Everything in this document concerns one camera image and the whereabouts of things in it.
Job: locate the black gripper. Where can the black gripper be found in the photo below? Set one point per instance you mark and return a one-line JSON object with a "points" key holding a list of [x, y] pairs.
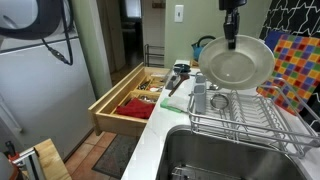
{"points": [[232, 4]]}

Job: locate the colourful patterned ceramic plate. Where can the colourful patterned ceramic plate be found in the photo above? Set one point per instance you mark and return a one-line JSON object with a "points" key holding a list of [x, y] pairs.
{"points": [[240, 66]]}

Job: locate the blue cutting board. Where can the blue cutting board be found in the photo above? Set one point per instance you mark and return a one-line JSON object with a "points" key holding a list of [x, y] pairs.
{"points": [[271, 38]]}

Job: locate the wooden trivet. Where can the wooden trivet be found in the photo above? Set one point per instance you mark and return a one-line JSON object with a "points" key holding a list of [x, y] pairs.
{"points": [[194, 64]]}

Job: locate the small black pan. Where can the small black pan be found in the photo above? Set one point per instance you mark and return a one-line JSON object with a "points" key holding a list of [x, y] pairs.
{"points": [[182, 69]]}

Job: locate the small metal strainer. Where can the small metal strainer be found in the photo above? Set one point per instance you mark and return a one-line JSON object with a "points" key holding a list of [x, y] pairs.
{"points": [[219, 101]]}

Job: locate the black utensils on counter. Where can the black utensils on counter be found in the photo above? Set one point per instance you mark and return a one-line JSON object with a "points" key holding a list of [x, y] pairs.
{"points": [[180, 83]]}

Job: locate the grey cutlery caddy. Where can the grey cutlery caddy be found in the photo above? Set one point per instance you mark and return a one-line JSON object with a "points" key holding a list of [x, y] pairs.
{"points": [[200, 98]]}

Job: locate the grey metal utensil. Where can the grey metal utensil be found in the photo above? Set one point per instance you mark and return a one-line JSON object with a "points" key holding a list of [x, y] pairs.
{"points": [[171, 82]]}

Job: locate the green white sponge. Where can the green white sponge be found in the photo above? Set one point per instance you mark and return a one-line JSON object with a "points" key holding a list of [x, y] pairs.
{"points": [[175, 105]]}

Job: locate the black drawer utensils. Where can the black drawer utensils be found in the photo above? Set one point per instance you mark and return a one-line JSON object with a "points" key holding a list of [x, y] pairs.
{"points": [[144, 85]]}

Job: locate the metal drawer cutlery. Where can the metal drawer cutlery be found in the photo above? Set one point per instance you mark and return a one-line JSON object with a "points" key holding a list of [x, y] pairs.
{"points": [[148, 98]]}

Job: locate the stainless steel sink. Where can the stainless steel sink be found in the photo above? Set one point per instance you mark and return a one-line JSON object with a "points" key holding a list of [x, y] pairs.
{"points": [[216, 153]]}

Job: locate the red cloth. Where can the red cloth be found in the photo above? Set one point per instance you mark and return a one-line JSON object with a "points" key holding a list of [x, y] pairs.
{"points": [[135, 108]]}

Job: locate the wooden cutlery drawer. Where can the wooden cutlery drawer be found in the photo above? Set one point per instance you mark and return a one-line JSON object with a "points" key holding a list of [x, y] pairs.
{"points": [[113, 121]]}

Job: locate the dark floor mat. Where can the dark floor mat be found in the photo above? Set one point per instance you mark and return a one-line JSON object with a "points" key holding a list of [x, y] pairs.
{"points": [[116, 156]]}

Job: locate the white refrigerator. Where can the white refrigerator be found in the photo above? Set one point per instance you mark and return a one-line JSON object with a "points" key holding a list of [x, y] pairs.
{"points": [[43, 103]]}

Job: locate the red black clamp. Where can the red black clamp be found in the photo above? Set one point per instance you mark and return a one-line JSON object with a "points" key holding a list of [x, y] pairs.
{"points": [[10, 151]]}

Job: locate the white light switch plate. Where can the white light switch plate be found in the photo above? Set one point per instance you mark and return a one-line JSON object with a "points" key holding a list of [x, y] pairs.
{"points": [[179, 13]]}

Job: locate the wooden wall hook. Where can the wooden wall hook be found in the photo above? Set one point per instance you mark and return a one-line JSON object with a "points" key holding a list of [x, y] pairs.
{"points": [[158, 5]]}

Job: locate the metal bracket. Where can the metal bracket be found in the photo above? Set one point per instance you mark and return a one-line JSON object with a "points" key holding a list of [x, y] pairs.
{"points": [[31, 160]]}

